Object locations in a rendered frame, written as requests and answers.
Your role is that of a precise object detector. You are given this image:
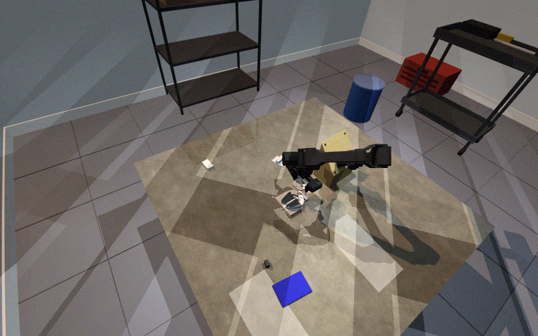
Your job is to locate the cream toothed gear jaw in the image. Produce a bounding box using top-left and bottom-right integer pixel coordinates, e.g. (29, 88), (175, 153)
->
(286, 195), (304, 209)

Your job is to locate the blue flat rectangular plate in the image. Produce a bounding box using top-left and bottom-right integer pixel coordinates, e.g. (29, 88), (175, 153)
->
(272, 271), (312, 308)

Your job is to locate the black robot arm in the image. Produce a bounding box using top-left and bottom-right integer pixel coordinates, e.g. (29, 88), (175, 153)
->
(282, 144), (391, 172)

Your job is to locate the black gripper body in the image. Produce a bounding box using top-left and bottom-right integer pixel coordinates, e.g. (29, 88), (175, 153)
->
(286, 166), (323, 193)

